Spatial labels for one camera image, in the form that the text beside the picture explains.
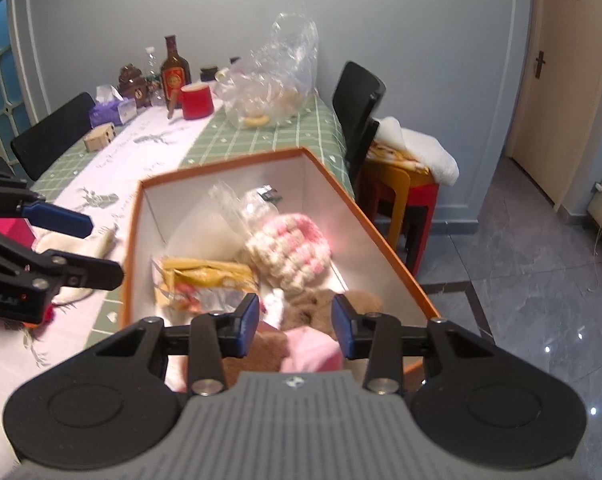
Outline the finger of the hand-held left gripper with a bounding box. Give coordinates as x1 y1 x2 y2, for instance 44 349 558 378
0 222 126 294
0 162 92 240

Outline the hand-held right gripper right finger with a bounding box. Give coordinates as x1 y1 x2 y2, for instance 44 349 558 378
331 294 494 395

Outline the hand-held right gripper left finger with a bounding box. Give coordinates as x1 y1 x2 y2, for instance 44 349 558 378
96 292 260 396

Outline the white lace cloth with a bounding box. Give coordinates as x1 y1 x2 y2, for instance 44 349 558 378
262 287 288 327

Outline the brown furry plush toy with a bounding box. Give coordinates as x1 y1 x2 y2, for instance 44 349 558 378
283 287 386 337

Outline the pink cloth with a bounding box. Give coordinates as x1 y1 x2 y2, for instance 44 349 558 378
171 326 344 394

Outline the yellow snack packet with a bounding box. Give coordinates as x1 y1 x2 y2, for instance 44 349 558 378
151 255 260 324

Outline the pink and cream crochet piece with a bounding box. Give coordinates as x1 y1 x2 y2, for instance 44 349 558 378
244 212 336 294

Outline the clear plastic wrapper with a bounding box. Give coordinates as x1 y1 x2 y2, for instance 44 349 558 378
208 180 284 242

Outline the orange cardboard box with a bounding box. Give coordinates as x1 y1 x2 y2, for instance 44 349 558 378
120 147 442 386

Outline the red box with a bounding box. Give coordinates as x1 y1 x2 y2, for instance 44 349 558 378
0 217 36 249

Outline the small wooden box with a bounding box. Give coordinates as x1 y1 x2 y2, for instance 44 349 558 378
83 125 117 152

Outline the purple tissue box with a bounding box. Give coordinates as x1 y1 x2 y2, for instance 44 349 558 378
88 85 138 129

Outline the white printed table runner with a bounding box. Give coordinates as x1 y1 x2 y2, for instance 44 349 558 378
0 102 222 413

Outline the orange and red stool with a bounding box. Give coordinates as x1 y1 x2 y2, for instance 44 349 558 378
358 157 441 277

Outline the brown ceramic jar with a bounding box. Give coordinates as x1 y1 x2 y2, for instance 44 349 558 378
118 63 152 110

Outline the glass panel door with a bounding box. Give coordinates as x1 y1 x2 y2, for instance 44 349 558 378
0 0 38 147

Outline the yellow patterned cloth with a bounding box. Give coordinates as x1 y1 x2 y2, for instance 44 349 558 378
365 140 432 174

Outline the clear plastic water bottle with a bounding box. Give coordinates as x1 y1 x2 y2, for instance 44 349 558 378
142 46 166 107

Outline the brown liquor bottle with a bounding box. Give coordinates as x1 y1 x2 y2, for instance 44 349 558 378
159 35 188 109

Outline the green checked tablecloth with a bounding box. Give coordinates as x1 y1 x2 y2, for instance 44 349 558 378
0 92 362 341

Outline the bread in bag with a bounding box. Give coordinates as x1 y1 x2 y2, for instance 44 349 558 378
231 85 307 129

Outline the clear plastic bag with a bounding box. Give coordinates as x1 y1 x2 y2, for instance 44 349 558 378
214 11 320 130

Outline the beige wooden door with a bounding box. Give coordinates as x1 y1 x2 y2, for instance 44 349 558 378
502 0 602 212

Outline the red mug with wooden handle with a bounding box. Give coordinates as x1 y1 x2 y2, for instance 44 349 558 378
167 82 216 121

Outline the thin white cable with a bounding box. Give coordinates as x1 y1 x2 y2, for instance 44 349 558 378
587 182 602 294

